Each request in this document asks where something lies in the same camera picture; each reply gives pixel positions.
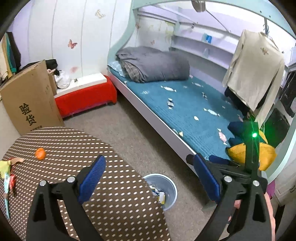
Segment grey folded duvet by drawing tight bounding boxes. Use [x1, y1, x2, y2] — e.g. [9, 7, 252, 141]
[116, 46, 190, 83]

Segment red bench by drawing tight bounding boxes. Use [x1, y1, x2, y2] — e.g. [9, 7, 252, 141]
[55, 75, 117, 118]

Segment brown polka dot tablecloth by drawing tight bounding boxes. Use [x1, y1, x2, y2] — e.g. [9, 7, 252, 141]
[1, 126, 171, 240]

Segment beige hanging shirt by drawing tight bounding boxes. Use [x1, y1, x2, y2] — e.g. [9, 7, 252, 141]
[222, 30, 285, 126]

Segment large cardboard box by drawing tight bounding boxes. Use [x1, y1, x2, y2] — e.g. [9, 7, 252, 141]
[1, 60, 64, 135]

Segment orange bottle cap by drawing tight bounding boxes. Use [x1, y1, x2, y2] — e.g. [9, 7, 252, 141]
[35, 148, 46, 160]

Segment hanging clothes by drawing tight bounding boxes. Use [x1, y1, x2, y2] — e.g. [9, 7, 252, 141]
[1, 32, 21, 82]

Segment white plastic bag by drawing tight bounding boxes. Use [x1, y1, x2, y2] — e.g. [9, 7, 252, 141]
[54, 71, 71, 89]

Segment butterfly wall sticker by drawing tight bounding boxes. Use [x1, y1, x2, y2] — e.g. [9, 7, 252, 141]
[68, 39, 78, 49]

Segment teal bed mattress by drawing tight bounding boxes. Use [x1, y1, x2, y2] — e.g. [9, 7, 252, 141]
[111, 69, 243, 158]

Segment doll with green dress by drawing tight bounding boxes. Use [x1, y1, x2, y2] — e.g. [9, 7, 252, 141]
[1, 158, 25, 220]

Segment light blue trash bin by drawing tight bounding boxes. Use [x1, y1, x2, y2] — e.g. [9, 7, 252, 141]
[144, 173, 178, 211]

